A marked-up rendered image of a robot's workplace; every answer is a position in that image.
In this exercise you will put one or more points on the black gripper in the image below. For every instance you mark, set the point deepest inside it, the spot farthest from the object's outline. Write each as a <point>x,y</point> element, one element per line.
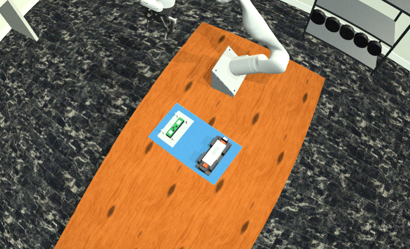
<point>162,17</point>

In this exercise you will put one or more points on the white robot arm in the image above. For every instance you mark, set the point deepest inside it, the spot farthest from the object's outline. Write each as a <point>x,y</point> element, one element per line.
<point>258,29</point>

